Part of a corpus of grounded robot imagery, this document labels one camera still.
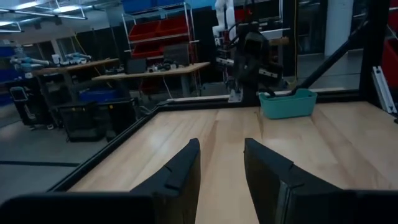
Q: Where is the teal plastic bin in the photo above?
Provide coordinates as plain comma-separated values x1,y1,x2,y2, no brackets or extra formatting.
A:
258,88,318,120

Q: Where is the blue storage bin row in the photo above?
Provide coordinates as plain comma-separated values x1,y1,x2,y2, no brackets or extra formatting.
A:
121,0,188,14

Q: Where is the white column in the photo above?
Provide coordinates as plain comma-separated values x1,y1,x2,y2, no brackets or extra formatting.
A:
324,0,356,57

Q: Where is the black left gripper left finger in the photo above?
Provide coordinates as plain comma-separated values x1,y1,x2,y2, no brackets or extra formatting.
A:
0,138,201,224

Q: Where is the silver aluminium rail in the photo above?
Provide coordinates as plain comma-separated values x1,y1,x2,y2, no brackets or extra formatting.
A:
371,65,398,115

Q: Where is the wooden workbench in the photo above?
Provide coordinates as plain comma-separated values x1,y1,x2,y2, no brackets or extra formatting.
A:
30,57,121,94
91,61,211,98

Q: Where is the white metal shelf rack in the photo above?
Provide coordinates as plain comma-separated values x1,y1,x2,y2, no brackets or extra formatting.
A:
121,1,200,65

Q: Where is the grey floor box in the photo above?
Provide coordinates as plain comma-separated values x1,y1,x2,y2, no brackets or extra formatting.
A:
200,82,230,97

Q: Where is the red storage bin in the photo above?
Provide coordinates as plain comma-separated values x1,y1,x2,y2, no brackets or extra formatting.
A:
131,43,164,59
381,37,398,82
128,21,161,42
158,16,189,37
387,0,398,34

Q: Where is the blue storage tote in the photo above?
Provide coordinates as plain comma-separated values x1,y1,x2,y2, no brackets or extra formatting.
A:
78,88,121,104

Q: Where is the small black box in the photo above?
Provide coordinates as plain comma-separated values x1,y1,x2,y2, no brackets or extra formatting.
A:
125,58,147,75

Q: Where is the dark grey box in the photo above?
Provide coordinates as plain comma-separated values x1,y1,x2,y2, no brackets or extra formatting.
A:
162,43,191,67

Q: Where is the black equipment cart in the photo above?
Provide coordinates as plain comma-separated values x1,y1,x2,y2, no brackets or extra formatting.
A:
7,80,55,130

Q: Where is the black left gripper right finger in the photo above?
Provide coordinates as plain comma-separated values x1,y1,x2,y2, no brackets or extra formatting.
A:
243,138,398,224

